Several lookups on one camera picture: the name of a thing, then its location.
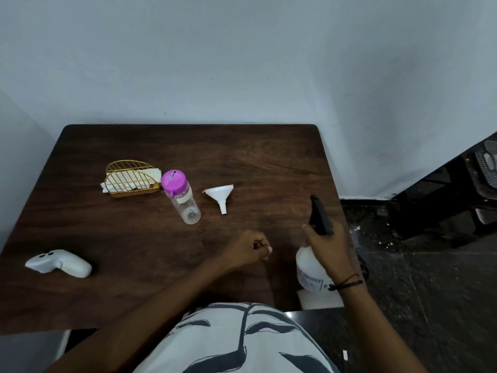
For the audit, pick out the person's right hand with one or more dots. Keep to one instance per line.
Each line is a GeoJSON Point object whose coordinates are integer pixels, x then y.
{"type": "Point", "coordinates": [334, 252]}

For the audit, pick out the person's left hand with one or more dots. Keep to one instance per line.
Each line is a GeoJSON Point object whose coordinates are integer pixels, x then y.
{"type": "Point", "coordinates": [242, 250]}

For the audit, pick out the person's left thumb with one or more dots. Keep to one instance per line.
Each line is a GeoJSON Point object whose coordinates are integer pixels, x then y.
{"type": "Point", "coordinates": [264, 253]}

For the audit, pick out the person's right fingers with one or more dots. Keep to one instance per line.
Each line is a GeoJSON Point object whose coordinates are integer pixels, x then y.
{"type": "Point", "coordinates": [309, 236]}

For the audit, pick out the white spray bottle black nozzle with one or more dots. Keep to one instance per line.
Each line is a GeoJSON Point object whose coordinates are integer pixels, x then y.
{"type": "Point", "coordinates": [310, 272]}

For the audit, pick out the person's left forearm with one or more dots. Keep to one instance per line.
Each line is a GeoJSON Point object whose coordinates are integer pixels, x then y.
{"type": "Point", "coordinates": [155, 318]}

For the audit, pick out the person's right forearm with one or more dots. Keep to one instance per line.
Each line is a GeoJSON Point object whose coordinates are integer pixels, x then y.
{"type": "Point", "coordinates": [372, 330]}

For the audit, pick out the white plastic funnel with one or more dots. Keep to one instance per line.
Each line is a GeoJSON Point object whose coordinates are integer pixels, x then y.
{"type": "Point", "coordinates": [220, 193]}

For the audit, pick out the white shirt with black pattern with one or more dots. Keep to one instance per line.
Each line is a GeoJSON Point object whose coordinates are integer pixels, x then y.
{"type": "Point", "coordinates": [240, 341]}

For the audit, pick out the clear bottle with pink cap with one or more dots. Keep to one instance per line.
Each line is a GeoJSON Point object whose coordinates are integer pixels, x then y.
{"type": "Point", "coordinates": [182, 198]}

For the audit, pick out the black chair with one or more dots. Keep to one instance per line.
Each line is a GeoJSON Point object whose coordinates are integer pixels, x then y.
{"type": "Point", "coordinates": [427, 198]}

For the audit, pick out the white paper napkins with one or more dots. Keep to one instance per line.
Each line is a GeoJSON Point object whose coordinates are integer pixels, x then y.
{"type": "Point", "coordinates": [153, 175]}

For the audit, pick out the white handheld controller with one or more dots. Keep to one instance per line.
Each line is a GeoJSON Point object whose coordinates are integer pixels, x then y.
{"type": "Point", "coordinates": [62, 262]}

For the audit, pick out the white table leg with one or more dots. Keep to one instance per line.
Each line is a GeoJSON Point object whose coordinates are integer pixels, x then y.
{"type": "Point", "coordinates": [62, 343]}

